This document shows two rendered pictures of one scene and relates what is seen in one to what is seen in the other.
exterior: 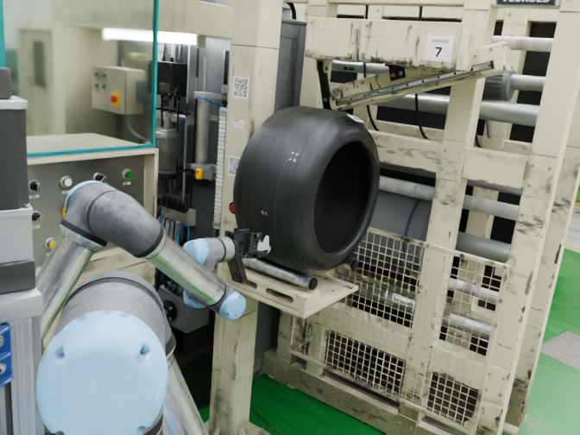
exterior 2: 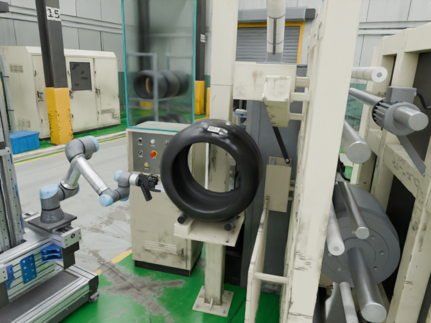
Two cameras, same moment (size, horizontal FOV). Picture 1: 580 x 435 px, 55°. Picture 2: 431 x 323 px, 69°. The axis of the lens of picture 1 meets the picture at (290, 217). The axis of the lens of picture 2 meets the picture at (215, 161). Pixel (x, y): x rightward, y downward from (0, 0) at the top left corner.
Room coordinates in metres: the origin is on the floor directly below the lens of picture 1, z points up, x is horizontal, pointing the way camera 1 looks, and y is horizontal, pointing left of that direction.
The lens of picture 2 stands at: (1.31, -1.71, 1.77)
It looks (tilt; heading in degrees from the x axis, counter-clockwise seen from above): 17 degrees down; 68
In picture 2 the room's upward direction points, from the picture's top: 2 degrees clockwise
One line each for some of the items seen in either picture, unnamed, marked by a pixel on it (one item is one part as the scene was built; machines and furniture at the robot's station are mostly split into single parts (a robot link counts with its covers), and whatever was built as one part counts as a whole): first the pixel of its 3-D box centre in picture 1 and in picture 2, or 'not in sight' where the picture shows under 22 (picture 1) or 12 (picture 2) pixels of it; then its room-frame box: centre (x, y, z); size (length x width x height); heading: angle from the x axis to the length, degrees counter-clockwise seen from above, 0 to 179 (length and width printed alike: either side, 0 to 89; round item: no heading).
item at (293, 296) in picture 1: (271, 286); (190, 216); (1.86, 0.04, 0.84); 0.36 x 0.09 x 0.06; 55
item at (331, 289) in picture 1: (293, 286); (211, 225); (1.98, -0.04, 0.80); 0.37 x 0.36 x 0.02; 145
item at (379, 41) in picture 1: (391, 44); (269, 80); (2.14, -0.31, 1.71); 0.61 x 0.25 x 0.15; 55
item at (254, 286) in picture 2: (382, 314); (257, 277); (2.11, -0.42, 0.65); 0.90 x 0.02 x 0.70; 55
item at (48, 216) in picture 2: not in sight; (51, 211); (1.02, 0.52, 0.77); 0.15 x 0.15 x 0.10
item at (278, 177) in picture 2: not in sight; (277, 183); (2.41, -0.08, 1.05); 0.20 x 0.15 x 0.30; 55
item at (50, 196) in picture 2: not in sight; (50, 195); (1.03, 0.53, 0.88); 0.13 x 0.12 x 0.14; 44
